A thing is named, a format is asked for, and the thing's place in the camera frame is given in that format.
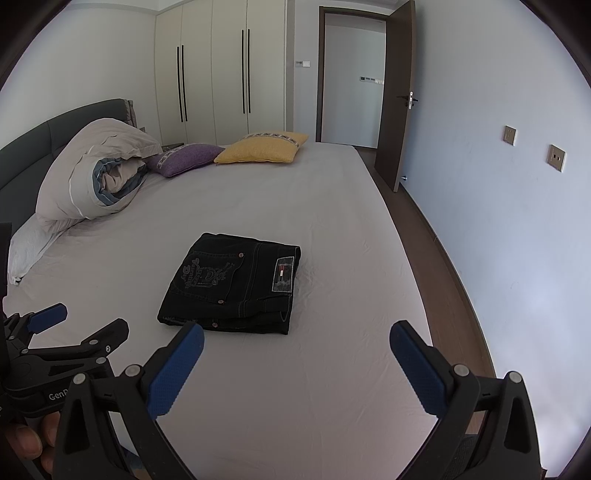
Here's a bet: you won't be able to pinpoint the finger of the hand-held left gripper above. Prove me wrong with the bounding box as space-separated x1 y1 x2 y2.
18 318 130 370
4 303 68 342

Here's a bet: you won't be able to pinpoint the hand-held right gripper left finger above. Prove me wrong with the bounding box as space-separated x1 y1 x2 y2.
52 322 205 480

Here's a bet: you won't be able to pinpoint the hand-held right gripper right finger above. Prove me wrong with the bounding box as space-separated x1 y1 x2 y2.
389 320 541 480

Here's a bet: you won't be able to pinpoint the black denim pants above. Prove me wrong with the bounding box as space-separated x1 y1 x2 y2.
157 232 302 336

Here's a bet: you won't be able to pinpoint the person's left hand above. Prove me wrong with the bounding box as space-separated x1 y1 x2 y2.
7 411 63 476

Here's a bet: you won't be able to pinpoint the white pillow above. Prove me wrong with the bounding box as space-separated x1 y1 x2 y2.
8 215 70 287

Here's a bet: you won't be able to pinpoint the rolled beige duvet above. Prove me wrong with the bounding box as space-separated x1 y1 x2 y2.
35 117 163 234

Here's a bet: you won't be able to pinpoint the grey upholstered headboard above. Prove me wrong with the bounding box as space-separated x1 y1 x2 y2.
0 98 139 232

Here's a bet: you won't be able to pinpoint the bed with white sheet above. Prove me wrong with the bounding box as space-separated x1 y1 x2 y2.
2 141 462 480

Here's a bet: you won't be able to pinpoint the purple pillow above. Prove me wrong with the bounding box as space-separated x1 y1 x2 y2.
145 143 226 178

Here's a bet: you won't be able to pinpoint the dark brown door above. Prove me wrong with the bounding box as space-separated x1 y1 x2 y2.
373 0 419 193

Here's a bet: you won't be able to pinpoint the yellow pillow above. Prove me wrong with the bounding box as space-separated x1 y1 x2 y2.
213 132 309 165

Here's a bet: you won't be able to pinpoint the cream wardrobe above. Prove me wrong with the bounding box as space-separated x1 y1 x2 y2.
154 0 287 147

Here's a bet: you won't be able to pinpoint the brown door frame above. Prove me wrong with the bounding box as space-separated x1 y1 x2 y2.
316 6 389 149

